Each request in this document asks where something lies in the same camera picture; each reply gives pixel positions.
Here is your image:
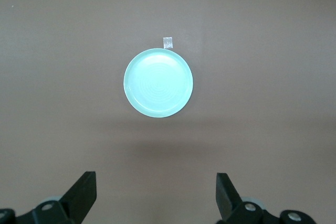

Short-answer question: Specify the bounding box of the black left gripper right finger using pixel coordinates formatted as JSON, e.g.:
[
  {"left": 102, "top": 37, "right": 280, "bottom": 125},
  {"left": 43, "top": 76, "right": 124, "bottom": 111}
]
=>
[{"left": 216, "top": 173, "right": 283, "bottom": 224}]

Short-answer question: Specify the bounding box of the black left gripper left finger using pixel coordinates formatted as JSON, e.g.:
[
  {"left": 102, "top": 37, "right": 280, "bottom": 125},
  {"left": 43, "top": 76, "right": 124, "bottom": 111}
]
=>
[{"left": 14, "top": 171, "right": 97, "bottom": 224}]

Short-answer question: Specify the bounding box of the light green round plate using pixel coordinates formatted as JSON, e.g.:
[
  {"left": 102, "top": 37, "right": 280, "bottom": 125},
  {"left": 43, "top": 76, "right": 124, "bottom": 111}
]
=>
[{"left": 123, "top": 48, "right": 194, "bottom": 119}]

